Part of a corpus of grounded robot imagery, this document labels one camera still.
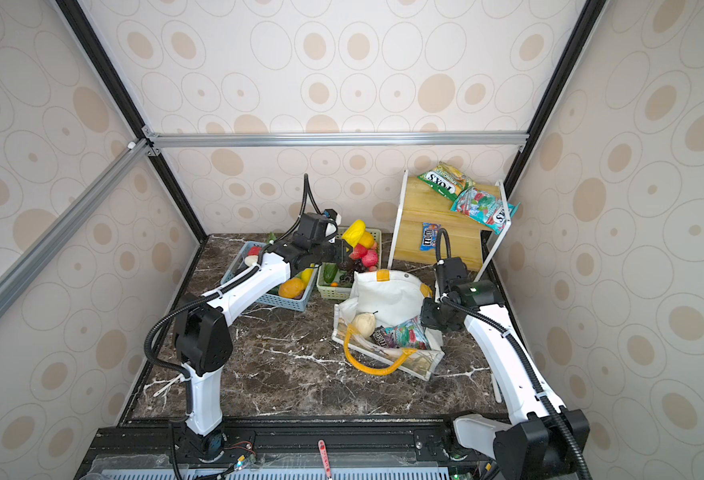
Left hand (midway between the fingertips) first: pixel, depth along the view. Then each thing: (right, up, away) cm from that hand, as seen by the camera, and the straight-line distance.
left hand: (356, 241), depth 86 cm
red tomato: (-36, -2, +20) cm, 42 cm away
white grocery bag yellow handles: (+8, -26, +9) cm, 29 cm away
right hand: (+20, -21, -8) cm, 30 cm away
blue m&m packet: (+24, +3, +11) cm, 26 cm away
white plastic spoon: (-31, -27, -32) cm, 52 cm away
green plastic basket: (-7, -13, +17) cm, 23 cm away
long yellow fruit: (-1, +3, +1) cm, 3 cm away
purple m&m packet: (+9, -29, +4) cm, 30 cm away
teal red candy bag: (+34, +8, -8) cm, 35 cm away
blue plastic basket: (-46, -5, +26) cm, 54 cm away
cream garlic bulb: (+2, -24, +3) cm, 25 cm away
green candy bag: (+26, +17, -2) cm, 31 cm away
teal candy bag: (+16, -26, -1) cm, 31 cm away
